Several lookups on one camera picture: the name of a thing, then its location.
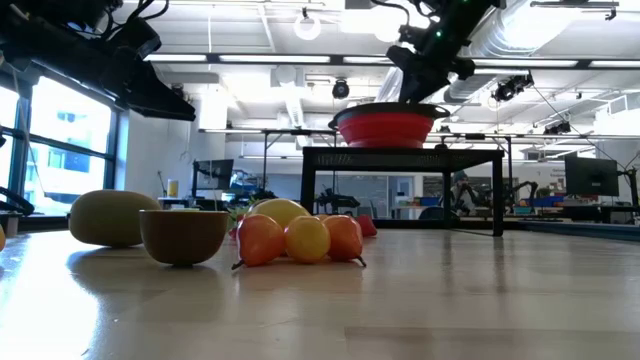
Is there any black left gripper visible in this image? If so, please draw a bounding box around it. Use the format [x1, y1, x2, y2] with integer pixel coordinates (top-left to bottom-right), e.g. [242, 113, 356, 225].
[74, 47, 197, 122]

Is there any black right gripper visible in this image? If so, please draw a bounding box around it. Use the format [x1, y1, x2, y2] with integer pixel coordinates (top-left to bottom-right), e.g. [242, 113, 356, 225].
[387, 44, 476, 104]

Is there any red collapsible colander bowl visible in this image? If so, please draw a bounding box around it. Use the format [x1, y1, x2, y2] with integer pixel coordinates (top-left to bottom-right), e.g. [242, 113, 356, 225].
[327, 101, 451, 149]

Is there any yellow toy lemon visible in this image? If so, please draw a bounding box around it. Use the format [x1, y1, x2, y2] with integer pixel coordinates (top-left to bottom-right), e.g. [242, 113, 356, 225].
[248, 198, 312, 231]

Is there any black perforated metal shelf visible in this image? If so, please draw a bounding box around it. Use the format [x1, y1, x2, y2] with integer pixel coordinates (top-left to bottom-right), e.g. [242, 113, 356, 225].
[300, 146, 506, 238]

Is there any black computer monitor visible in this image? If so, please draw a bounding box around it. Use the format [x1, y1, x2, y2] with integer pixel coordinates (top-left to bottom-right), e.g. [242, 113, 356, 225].
[564, 155, 620, 198]
[193, 158, 235, 191]

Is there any person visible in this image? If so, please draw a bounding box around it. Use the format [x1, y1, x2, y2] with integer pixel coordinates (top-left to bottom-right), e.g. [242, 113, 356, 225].
[451, 170, 474, 211]

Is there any long ceiling light fixture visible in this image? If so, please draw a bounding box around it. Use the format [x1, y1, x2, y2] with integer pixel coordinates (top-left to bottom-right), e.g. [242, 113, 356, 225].
[142, 52, 640, 70]

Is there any black office chair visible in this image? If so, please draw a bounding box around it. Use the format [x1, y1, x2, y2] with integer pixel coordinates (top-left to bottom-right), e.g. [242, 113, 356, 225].
[417, 205, 461, 222]

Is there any green-yellow mango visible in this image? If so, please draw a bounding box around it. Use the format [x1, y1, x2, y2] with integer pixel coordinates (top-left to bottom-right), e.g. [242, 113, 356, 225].
[68, 189, 162, 249]

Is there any green kiwi half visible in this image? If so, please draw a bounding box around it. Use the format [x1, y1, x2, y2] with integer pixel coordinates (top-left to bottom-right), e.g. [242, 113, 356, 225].
[138, 203, 230, 267]

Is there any red toy strawberry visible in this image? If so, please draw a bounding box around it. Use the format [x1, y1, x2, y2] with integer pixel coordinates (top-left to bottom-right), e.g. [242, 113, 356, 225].
[355, 214, 379, 239]
[227, 205, 251, 240]

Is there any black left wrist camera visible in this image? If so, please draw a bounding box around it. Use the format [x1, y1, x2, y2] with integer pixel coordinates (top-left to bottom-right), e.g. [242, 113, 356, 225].
[107, 17, 162, 61]

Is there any silver ventilation duct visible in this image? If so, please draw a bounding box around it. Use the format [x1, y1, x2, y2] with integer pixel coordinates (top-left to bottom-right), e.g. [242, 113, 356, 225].
[442, 0, 534, 105]

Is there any white ceiling ring lamp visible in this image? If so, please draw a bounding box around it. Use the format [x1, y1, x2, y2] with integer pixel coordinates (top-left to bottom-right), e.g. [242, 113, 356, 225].
[293, 12, 322, 41]

